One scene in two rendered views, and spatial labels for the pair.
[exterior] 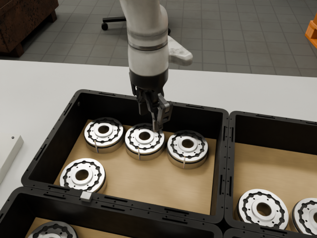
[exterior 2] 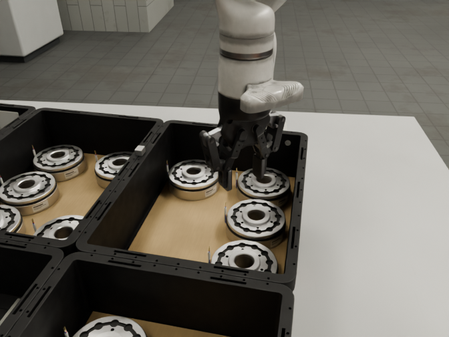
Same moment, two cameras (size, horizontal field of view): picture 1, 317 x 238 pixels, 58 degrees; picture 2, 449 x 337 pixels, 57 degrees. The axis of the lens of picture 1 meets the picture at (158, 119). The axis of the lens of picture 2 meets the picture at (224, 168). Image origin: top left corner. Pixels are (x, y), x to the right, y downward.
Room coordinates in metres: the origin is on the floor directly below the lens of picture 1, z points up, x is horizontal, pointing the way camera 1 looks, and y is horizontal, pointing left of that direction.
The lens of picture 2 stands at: (0.42, -0.52, 1.32)
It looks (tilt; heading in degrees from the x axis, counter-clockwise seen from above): 33 degrees down; 90
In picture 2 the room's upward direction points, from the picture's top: straight up
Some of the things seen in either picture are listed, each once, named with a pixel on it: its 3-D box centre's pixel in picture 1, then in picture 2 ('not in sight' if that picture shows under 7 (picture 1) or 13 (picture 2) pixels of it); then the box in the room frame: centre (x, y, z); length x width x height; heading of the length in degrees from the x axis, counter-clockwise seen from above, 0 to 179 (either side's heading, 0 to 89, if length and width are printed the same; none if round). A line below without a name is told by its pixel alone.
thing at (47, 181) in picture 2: not in sight; (27, 186); (0.04, 0.13, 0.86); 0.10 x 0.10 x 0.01
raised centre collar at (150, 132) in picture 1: (144, 136); (256, 215); (0.47, 0.04, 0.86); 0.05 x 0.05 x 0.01
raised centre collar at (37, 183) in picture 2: not in sight; (27, 184); (0.04, 0.13, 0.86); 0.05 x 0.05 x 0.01
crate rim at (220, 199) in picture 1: (135, 145); (213, 184); (0.40, 0.05, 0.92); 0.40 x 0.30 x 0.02; 78
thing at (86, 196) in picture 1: (86, 196); (139, 150); (0.26, 0.13, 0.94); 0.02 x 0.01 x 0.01; 78
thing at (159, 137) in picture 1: (144, 137); (256, 218); (0.47, 0.04, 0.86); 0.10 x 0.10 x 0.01
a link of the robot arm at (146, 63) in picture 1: (156, 47); (253, 71); (0.46, 0.00, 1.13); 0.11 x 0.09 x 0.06; 122
